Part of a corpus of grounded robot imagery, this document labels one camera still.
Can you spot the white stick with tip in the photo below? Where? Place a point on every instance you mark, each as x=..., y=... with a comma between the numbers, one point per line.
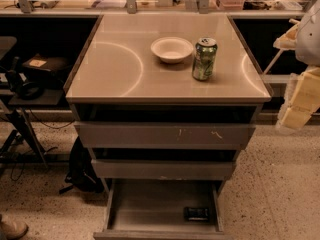
x=285, y=42

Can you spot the black backpack on floor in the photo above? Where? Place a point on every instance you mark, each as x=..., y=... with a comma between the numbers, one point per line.
x=81, y=174

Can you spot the grey middle drawer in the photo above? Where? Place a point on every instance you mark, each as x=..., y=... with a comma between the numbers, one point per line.
x=163, y=170

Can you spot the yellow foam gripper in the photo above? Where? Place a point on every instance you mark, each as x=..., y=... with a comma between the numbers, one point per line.
x=309, y=42

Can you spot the grey drawer cabinet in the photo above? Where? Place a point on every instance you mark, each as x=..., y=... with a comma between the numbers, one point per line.
x=121, y=80

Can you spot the black desk stand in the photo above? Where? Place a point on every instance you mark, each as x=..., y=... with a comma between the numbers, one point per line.
x=20, y=120

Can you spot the black box with label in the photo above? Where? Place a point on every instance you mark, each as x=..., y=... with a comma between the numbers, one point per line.
x=40, y=67

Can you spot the tan shoe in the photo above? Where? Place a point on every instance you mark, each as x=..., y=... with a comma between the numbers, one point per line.
x=11, y=229

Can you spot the green soda can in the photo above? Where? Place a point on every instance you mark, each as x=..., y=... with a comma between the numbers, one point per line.
x=205, y=54

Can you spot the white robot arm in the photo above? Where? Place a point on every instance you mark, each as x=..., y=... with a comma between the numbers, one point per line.
x=308, y=43

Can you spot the grey open bottom drawer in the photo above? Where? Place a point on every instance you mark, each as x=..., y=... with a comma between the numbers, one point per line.
x=154, y=210

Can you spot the grey top drawer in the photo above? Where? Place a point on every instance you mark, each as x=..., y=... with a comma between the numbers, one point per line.
x=164, y=135

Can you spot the white paper bowl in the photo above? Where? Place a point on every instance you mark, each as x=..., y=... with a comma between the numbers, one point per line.
x=171, y=50

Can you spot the black headphones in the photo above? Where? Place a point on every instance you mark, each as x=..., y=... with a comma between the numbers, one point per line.
x=24, y=90

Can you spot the dark rxbar blueberry bar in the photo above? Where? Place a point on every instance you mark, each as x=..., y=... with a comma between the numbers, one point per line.
x=196, y=214

